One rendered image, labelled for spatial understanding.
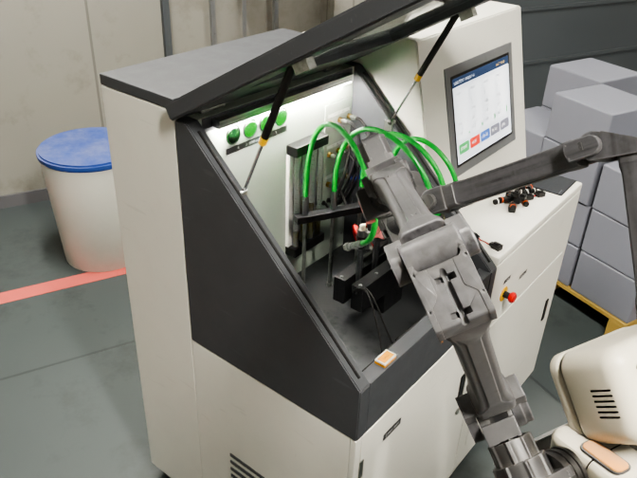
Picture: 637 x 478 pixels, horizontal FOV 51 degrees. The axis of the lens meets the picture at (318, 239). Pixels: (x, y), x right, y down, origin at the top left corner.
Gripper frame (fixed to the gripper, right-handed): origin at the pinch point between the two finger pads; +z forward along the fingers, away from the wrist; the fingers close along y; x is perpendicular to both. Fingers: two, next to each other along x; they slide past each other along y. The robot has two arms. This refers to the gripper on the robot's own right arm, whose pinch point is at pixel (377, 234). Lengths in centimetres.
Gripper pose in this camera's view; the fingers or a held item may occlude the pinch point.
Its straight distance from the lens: 177.2
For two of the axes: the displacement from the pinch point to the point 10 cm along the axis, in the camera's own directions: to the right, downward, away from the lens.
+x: -8.1, 2.9, -5.1
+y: -4.0, -9.1, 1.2
